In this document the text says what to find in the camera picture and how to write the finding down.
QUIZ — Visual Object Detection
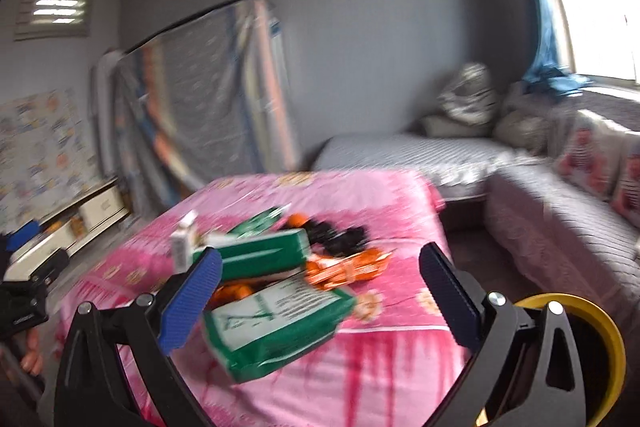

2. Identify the orange peel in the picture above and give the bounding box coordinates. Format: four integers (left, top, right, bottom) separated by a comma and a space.
206, 283, 254, 310

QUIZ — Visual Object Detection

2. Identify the green tissue pack middle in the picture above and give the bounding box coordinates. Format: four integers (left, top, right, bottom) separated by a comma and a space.
192, 230, 311, 282

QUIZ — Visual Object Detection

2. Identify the blue curtain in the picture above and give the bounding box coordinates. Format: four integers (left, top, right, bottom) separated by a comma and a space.
522, 0, 590, 100

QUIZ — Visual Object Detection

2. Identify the green white tissue pack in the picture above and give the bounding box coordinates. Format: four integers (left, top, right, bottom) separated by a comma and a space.
203, 274, 356, 384

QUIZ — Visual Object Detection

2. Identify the white low cabinet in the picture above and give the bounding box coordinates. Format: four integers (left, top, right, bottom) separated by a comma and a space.
4, 178, 130, 281

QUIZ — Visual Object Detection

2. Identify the wall vent grille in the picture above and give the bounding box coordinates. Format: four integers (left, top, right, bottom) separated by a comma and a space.
14, 0, 93, 41

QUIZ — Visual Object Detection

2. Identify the grey flat pillow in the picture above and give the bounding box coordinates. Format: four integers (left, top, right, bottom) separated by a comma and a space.
421, 115, 492, 139

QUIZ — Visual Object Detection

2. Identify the black plastic bag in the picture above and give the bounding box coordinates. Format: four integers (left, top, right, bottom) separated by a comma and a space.
303, 220, 369, 258

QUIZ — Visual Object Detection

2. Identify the pink white carton box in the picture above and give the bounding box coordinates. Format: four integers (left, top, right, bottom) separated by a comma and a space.
170, 210, 198, 273

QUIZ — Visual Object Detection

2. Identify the orange snack bag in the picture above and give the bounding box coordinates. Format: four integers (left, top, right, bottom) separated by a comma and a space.
305, 248, 392, 291

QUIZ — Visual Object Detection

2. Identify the person left hand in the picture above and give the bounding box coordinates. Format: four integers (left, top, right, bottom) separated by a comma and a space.
21, 329, 44, 376

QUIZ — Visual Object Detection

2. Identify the grey quilted sofa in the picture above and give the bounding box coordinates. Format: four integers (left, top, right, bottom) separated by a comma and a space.
310, 89, 640, 323

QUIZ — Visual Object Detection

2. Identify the grey cushion bundle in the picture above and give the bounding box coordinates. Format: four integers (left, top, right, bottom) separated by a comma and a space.
492, 81, 555, 156

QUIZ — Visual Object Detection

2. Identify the baby print pillow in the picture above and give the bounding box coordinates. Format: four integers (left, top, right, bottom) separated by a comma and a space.
611, 132, 640, 228
554, 109, 631, 200

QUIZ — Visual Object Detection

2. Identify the striped grey mattress leaning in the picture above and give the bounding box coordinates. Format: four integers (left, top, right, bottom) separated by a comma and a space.
111, 0, 302, 216

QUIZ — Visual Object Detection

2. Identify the yellow rimmed trash bin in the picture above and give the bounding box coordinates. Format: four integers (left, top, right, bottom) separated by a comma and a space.
475, 293, 626, 426

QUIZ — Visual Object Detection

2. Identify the small green white pack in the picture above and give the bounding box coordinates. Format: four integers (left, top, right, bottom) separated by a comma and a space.
228, 205, 290, 237

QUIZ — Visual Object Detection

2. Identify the silver plastic bag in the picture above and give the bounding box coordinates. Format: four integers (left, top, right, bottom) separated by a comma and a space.
438, 63, 499, 126

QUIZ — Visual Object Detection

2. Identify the baby print pillow left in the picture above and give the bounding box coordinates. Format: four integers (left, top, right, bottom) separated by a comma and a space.
554, 109, 631, 200

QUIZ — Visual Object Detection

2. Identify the baby print pillow right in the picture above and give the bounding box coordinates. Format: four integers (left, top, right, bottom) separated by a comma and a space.
611, 132, 640, 228

